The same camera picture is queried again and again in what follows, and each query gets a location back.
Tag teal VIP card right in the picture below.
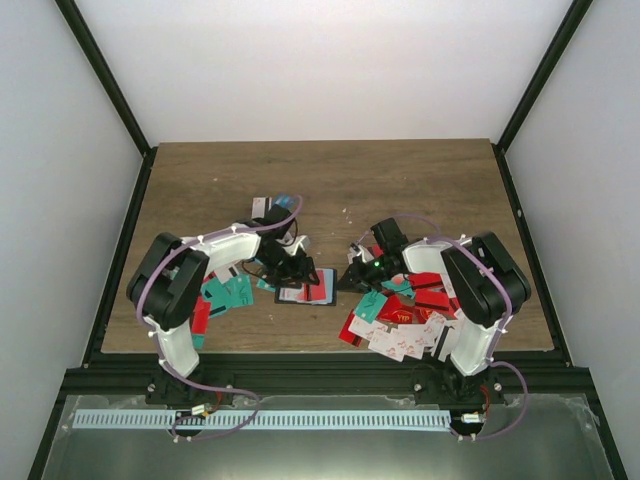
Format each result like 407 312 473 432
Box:
354 290 387 323

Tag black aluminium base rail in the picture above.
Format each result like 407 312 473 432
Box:
62 352 594 397

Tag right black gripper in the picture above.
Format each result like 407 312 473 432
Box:
336 254 397 294

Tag white card magnetic stripe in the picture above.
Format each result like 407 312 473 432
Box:
251 197 272 218

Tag teal vip card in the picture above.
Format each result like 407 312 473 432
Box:
201 275 254 318
354 290 387 323

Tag light blue slotted rail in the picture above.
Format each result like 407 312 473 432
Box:
72 409 451 432

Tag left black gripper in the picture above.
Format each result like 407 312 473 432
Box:
257 245 320 289

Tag red VIP card gold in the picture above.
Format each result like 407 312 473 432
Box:
376 297 426 325

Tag blue card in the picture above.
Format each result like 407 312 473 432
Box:
273 194 296 209

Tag red card front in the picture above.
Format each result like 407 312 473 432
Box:
338 326 362 347

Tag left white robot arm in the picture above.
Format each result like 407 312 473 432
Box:
126 196 319 404

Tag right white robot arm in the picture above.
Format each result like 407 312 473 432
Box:
337 217 531 403

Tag black leather card holder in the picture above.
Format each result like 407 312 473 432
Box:
274 268 337 306

